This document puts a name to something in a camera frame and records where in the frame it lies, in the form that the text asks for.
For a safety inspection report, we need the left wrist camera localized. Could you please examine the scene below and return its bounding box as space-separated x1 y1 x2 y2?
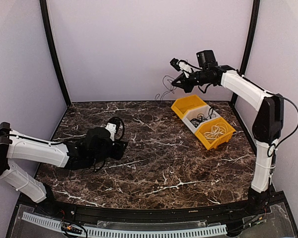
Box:
105 117 125 141

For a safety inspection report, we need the left black frame post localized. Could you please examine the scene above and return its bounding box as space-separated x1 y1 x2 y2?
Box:
39 0 72 107

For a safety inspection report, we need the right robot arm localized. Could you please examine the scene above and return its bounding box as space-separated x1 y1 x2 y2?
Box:
170 50 298 193

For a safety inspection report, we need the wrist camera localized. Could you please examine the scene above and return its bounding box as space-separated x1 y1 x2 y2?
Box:
170 58 194 75
105 117 125 141

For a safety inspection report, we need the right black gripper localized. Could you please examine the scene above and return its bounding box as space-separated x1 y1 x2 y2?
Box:
171 69 212 93

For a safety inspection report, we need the black front rail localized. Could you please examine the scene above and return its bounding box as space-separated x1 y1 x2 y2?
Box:
32 200 271 224

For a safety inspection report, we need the far yellow plastic bin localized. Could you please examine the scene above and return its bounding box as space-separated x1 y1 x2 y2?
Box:
171 95 207 119

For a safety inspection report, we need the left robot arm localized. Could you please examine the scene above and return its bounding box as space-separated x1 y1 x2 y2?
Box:
0 119 128 216

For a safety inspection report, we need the white cable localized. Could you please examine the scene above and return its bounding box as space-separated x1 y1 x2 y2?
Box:
203 121 230 143

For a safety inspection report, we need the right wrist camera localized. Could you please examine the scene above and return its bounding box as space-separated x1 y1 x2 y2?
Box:
170 58 194 75

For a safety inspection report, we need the black cable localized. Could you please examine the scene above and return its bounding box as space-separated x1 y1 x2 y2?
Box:
190 106 216 127

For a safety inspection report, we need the white slotted cable duct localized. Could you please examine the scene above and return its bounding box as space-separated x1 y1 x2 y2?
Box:
22 212 227 238

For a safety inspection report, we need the black frame post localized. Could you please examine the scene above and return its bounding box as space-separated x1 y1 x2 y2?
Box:
240 0 260 74
39 0 72 107

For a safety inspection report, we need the right black frame post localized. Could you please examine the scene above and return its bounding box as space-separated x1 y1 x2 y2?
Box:
240 0 260 74

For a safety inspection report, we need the near yellow plastic bin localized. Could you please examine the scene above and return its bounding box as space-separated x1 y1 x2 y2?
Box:
194 117 236 150

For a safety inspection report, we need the yellow plastic bin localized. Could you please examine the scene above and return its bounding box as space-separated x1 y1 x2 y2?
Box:
194 117 236 150
171 95 207 119

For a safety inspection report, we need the white plastic bin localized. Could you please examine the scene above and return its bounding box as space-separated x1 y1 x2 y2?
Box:
182 105 221 133

